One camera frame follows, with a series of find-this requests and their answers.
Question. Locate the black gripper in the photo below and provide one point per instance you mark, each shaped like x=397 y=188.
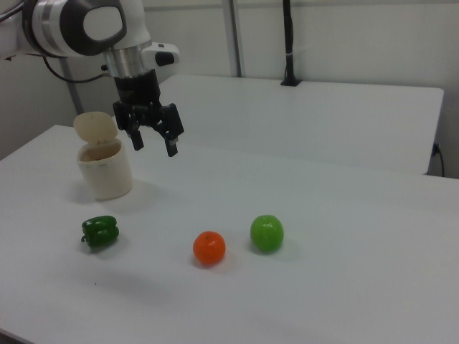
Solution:
x=138 y=89

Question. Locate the cream garbage bin lid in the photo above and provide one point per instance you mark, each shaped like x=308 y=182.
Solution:
x=94 y=127

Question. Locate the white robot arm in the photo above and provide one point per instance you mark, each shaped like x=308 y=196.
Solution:
x=71 y=21

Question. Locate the cream square cup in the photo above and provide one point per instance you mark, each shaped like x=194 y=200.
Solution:
x=107 y=175

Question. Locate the green toy bell pepper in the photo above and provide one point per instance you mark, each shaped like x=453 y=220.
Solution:
x=100 y=231

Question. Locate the orange toy fruit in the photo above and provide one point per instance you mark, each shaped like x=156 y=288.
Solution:
x=209 y=248

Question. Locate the light green toy apple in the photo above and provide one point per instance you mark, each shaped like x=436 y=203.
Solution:
x=267 y=233

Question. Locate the grey metal frame post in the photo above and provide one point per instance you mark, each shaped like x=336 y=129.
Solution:
x=234 y=36

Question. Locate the black camera pole with base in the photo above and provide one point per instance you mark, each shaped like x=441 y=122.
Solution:
x=289 y=39

